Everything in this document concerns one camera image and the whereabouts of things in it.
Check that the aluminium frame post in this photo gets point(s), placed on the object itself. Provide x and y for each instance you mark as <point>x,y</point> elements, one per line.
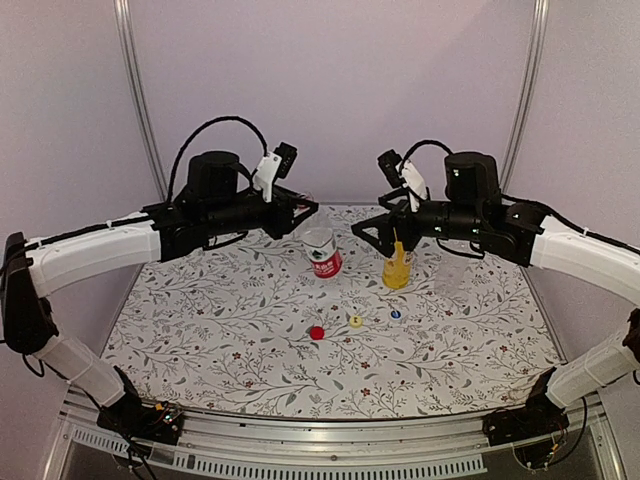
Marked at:
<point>527,91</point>
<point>126,36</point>

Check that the left aluminium frame post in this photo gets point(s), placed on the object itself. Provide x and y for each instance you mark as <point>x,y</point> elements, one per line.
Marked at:
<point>126,36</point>

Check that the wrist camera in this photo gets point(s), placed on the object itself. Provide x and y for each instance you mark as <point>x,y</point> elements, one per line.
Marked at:
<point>404,178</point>
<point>274,165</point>

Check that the yellow juice bottle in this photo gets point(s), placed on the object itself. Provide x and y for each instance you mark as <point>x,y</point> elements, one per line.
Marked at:
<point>397,268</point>

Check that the yellow bottle cap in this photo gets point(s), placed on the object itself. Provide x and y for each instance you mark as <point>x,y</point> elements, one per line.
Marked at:
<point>355,321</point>

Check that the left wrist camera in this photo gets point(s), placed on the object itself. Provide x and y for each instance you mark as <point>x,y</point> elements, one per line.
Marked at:
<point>274,165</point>

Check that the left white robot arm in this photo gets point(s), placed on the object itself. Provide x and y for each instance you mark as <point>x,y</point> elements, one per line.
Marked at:
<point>220,204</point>

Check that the front aluminium rail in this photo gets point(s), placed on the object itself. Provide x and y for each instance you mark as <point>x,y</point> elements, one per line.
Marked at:
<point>234,446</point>

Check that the clear plastic bottle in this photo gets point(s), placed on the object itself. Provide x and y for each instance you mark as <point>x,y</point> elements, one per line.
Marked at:
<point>449,275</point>

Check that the red cap water bottle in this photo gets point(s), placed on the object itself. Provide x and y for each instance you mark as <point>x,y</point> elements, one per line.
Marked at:
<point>319,241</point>

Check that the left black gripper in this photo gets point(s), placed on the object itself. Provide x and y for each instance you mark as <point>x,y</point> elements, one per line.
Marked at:
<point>284,200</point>

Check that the floral patterned table mat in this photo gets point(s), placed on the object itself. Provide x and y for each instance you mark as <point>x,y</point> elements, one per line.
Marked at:
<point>228,330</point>

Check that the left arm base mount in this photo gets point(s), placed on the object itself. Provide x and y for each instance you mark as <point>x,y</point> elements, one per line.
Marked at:
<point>131,418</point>

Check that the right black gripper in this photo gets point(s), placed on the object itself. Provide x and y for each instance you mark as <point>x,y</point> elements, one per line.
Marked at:
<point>386,222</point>

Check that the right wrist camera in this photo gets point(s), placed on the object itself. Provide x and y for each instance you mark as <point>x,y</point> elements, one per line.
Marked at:
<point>404,178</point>

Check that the red bottle cap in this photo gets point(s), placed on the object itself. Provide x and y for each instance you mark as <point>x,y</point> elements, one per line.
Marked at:
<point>317,333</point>

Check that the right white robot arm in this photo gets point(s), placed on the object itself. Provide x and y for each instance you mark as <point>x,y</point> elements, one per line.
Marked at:
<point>524,232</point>

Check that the right aluminium frame post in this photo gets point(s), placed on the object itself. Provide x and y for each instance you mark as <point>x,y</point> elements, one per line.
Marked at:
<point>527,91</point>

